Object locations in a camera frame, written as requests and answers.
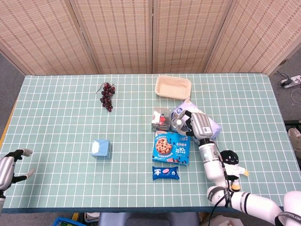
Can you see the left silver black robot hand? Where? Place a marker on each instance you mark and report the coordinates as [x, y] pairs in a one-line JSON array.
[[5, 168]]

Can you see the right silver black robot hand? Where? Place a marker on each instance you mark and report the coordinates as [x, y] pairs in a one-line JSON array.
[[200, 126]]

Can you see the clear bottle with white cap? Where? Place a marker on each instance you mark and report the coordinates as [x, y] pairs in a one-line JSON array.
[[179, 122]]

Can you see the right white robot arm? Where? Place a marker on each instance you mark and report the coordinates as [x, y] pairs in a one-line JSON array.
[[218, 174]]

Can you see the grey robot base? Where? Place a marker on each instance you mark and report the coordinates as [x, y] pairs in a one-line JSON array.
[[148, 219]]

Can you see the clear glass jar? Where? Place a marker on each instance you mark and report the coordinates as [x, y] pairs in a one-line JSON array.
[[173, 124]]

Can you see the blue chocolate cookie box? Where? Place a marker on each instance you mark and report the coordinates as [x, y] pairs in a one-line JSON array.
[[170, 148]]

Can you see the clear box with red capsules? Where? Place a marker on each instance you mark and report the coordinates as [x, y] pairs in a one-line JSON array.
[[161, 120]]

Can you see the beige plastic food container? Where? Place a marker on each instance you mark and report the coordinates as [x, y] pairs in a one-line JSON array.
[[172, 87]]

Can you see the black white penguin plush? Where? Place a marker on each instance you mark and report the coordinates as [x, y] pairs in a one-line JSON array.
[[232, 162]]

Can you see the blue Oreo cookie packet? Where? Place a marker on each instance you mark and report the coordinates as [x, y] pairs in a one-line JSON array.
[[165, 173]]

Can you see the blue plastic crate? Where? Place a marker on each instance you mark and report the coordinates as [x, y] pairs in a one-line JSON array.
[[67, 221]]

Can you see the green checked tablecloth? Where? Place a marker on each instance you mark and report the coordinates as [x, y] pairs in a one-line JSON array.
[[70, 117]]

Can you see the beige shoe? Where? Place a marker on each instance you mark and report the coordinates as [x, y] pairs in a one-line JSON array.
[[295, 139]]

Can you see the small blue carton box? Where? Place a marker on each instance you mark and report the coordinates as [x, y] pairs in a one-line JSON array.
[[101, 148]]

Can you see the dark red grape bunch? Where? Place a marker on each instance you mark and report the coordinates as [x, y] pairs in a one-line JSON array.
[[107, 95]]

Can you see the white power strip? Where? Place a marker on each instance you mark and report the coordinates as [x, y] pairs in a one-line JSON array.
[[292, 81]]

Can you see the bamboo folding screen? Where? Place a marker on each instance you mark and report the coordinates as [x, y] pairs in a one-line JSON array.
[[117, 35]]

